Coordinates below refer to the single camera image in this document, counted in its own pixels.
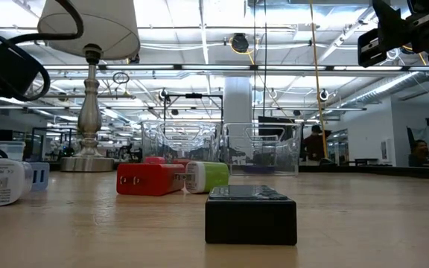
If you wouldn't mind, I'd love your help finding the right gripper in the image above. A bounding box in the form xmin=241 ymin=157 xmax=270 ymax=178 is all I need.
xmin=357 ymin=0 xmax=429 ymax=68

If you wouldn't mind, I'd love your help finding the green white wall charger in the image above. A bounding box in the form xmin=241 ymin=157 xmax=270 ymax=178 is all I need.
xmin=175 ymin=161 xmax=230 ymax=195

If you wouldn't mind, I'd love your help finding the black power bank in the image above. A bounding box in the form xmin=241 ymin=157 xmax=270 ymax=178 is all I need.
xmin=205 ymin=185 xmax=298 ymax=246

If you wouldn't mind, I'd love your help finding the red wall charger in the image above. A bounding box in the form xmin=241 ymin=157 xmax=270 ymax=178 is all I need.
xmin=116 ymin=162 xmax=186 ymax=197

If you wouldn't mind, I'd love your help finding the light blue wall charger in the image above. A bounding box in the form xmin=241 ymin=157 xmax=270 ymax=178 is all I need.
xmin=29 ymin=162 xmax=51 ymax=193

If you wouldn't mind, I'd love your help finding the seated person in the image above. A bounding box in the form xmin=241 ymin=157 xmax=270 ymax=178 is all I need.
xmin=407 ymin=139 xmax=429 ymax=168

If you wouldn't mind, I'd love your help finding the standing person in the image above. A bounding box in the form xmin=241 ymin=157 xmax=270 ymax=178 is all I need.
xmin=302 ymin=124 xmax=331 ymax=162

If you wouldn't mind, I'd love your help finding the black monitor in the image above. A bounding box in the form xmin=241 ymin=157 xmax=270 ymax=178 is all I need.
xmin=258 ymin=115 xmax=298 ymax=138

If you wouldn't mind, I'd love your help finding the clear plastic bin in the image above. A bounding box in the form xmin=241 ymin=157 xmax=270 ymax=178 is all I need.
xmin=221 ymin=122 xmax=302 ymax=177
xmin=141 ymin=121 xmax=222 ymax=176

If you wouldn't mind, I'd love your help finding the silver table lamp white shade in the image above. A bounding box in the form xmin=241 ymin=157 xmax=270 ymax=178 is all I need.
xmin=37 ymin=0 xmax=141 ymax=173

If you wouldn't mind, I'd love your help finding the clear storage box with lid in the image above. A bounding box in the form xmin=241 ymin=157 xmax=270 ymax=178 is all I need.
xmin=0 ymin=140 xmax=26 ymax=162

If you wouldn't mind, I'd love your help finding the yellow cable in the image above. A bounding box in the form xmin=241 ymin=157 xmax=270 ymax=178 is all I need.
xmin=308 ymin=0 xmax=329 ymax=161

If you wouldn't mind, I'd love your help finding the black hanging cable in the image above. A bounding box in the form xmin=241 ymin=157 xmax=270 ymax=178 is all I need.
xmin=252 ymin=0 xmax=258 ymax=124
xmin=263 ymin=0 xmax=269 ymax=124

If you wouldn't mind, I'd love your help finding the black aluminium table frame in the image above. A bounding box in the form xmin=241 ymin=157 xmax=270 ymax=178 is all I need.
xmin=37 ymin=160 xmax=429 ymax=182

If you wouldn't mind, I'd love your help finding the black ceiling cord reel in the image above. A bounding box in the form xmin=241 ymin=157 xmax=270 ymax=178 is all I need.
xmin=230 ymin=32 xmax=251 ymax=54

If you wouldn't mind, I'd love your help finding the black background rig frame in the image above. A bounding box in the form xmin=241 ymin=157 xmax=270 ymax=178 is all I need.
xmin=162 ymin=89 xmax=225 ymax=124

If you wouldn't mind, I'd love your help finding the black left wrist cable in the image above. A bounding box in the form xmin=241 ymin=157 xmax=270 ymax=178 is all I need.
xmin=0 ymin=0 xmax=85 ymax=102

